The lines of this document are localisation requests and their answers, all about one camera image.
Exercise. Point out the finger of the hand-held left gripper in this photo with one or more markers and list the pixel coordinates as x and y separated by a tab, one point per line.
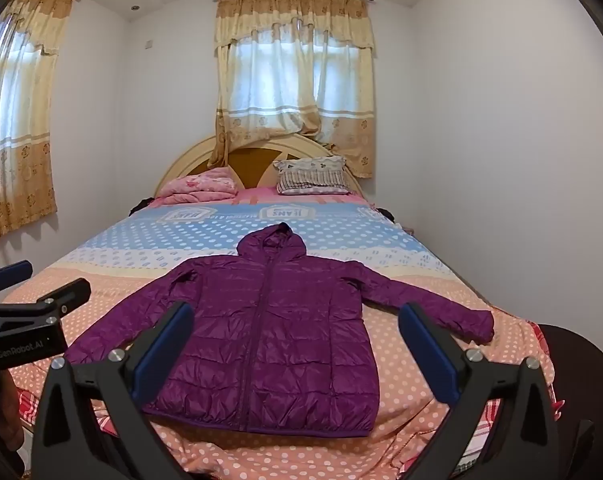
11	272
68	294

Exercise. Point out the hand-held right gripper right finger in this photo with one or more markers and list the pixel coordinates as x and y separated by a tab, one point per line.
424	357

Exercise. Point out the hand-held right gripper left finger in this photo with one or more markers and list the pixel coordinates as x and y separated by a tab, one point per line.
164	355

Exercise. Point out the purple hooded puffer jacket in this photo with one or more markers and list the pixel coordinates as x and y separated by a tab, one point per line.
281	335

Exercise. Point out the person's left hand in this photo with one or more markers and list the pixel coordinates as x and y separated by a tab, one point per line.
8	402

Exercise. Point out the dark item beside bed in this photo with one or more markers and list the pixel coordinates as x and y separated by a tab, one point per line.
142	204
394	216

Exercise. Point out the pastel dotted bedsheet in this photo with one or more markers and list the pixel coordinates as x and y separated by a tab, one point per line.
341	242

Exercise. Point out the beige floral curtain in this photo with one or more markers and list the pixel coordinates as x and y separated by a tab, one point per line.
291	75
16	125

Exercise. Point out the dark brown furniture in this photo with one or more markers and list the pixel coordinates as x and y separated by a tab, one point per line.
576	370

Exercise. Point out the pink folded blanket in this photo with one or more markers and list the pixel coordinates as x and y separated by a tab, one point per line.
201	185

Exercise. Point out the beige wooden headboard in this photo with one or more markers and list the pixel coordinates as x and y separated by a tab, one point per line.
251	165

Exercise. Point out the striped patterned pillow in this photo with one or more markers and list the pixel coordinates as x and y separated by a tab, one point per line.
311	175

